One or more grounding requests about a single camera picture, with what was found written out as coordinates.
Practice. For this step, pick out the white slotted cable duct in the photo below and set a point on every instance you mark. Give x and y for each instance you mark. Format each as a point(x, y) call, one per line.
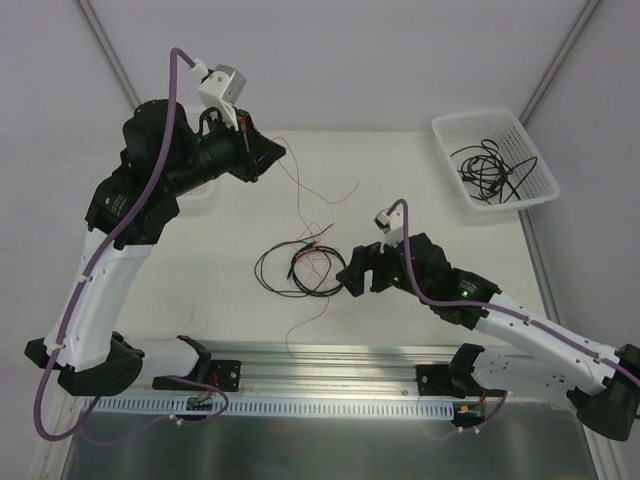
point(278, 407)

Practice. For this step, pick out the white plastic basket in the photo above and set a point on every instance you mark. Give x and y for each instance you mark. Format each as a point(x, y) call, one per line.
point(195, 201)
point(493, 161)

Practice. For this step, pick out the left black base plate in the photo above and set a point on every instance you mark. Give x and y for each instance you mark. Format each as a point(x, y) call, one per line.
point(225, 375)

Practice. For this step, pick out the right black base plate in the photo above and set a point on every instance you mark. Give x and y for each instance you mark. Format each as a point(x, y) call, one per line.
point(432, 380)

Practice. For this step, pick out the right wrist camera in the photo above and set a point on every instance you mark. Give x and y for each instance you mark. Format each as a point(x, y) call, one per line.
point(392, 226)

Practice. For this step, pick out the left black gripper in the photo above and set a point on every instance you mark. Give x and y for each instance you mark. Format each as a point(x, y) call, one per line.
point(247, 150)

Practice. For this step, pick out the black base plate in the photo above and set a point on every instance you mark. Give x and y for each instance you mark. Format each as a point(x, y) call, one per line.
point(225, 375)
point(432, 380)

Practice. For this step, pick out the right white plastic basket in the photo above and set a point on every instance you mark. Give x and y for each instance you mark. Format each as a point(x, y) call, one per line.
point(493, 161)

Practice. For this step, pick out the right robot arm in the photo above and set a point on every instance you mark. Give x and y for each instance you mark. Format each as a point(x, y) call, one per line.
point(596, 382)

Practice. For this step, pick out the aluminium mounting rail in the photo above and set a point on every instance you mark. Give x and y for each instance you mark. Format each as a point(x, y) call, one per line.
point(329, 371)

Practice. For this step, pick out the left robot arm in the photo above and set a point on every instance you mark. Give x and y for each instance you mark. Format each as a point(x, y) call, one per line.
point(93, 359)

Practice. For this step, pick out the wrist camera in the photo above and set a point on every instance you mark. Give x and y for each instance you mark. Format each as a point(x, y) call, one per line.
point(392, 226)
point(220, 88)

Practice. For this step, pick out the left white plastic basket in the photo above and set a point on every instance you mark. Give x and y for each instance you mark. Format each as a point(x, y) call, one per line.
point(195, 201)

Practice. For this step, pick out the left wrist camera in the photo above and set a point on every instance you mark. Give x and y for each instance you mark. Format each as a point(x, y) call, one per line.
point(220, 88)

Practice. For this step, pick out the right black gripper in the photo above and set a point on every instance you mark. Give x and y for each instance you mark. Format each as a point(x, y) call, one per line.
point(378, 270)

